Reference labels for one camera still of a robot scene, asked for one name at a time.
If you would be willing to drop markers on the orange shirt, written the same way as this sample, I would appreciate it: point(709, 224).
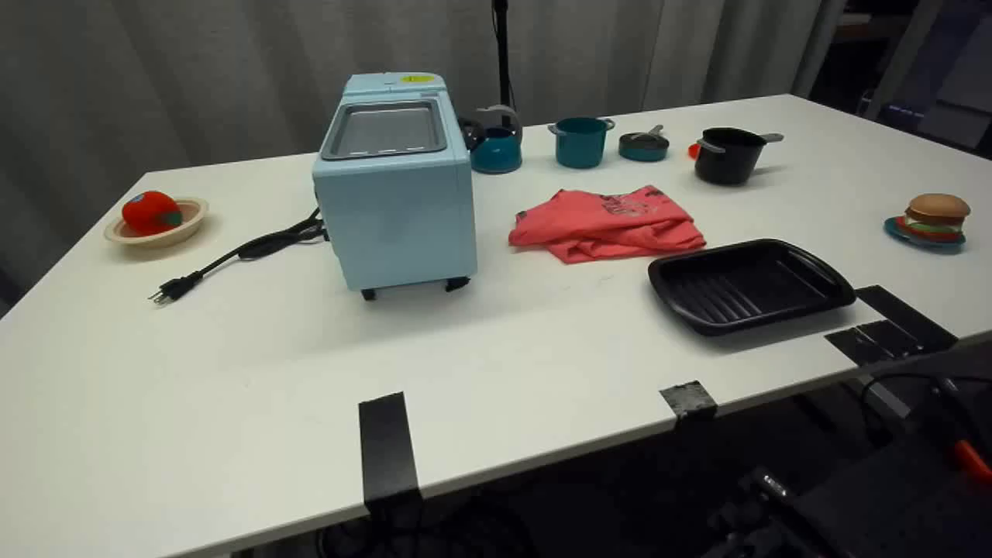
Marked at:
point(608, 221)

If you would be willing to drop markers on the light blue toaster oven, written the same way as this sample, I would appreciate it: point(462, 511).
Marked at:
point(391, 217)

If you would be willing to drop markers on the teal kettle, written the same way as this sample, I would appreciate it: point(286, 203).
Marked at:
point(497, 151)

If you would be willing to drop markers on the teal pot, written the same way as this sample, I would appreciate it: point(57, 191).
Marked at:
point(581, 144)

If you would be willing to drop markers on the teal frying pan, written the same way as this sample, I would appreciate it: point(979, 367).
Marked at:
point(643, 145)

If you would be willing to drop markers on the black tape strip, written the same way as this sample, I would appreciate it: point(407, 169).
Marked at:
point(689, 402)
point(390, 453)

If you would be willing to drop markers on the black grill tray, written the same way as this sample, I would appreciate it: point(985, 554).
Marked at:
point(747, 282)

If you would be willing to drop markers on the black pot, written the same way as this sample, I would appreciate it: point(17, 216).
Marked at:
point(725, 158)

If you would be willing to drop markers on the plate with red fruit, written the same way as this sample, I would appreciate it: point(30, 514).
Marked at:
point(194, 221)

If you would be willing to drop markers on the red toy tomato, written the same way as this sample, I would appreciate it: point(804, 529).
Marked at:
point(150, 210)

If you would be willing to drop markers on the blue plate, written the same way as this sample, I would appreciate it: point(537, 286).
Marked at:
point(894, 234)

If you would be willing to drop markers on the toy burger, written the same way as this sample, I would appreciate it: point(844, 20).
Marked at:
point(935, 217)

